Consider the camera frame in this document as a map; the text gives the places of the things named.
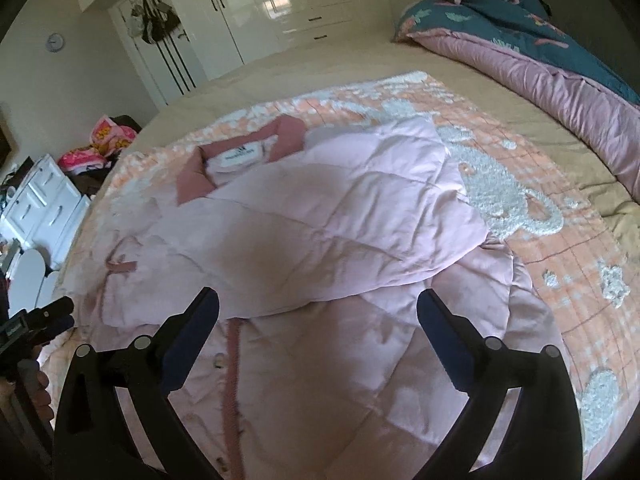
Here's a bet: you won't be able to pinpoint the pink printed cloth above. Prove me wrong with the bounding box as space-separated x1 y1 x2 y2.
57 114 138 171

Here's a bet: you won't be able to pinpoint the person's left hand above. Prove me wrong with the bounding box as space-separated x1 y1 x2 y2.
17 359 55 423

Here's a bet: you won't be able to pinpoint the bed with beige sheet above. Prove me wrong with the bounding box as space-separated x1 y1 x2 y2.
100 35 640 281

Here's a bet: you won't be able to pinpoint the white drawer chest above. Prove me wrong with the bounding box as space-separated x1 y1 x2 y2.
0 154 93 271

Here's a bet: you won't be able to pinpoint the white rounded board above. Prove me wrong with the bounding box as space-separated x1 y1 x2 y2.
35 270 62 313
7 249 48 319

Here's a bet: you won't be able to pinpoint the white striped door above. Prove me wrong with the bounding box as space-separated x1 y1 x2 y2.
107 0 208 108

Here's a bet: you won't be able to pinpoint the teal and pink comforter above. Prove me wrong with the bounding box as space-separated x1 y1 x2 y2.
392 0 640 203

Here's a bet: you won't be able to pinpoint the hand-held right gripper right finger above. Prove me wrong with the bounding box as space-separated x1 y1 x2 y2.
416 287 586 480

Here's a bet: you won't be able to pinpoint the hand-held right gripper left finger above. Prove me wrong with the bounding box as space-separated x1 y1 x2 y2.
52 286 236 480

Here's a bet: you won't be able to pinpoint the white glossy wardrobe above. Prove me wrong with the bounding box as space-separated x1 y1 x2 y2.
155 0 451 81

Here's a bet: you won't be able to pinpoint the black wall screen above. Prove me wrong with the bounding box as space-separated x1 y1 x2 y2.
0 105 14 171

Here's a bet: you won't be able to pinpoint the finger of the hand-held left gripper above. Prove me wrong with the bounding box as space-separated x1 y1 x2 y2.
27 296 76 347

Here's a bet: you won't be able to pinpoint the clutter on drawer chest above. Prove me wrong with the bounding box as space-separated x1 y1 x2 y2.
0 157 33 206

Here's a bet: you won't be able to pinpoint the hanging dark bags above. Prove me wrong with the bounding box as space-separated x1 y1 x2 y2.
130 0 182 45

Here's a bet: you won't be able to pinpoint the pink quilted jacket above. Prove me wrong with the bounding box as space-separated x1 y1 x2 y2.
80 114 571 480

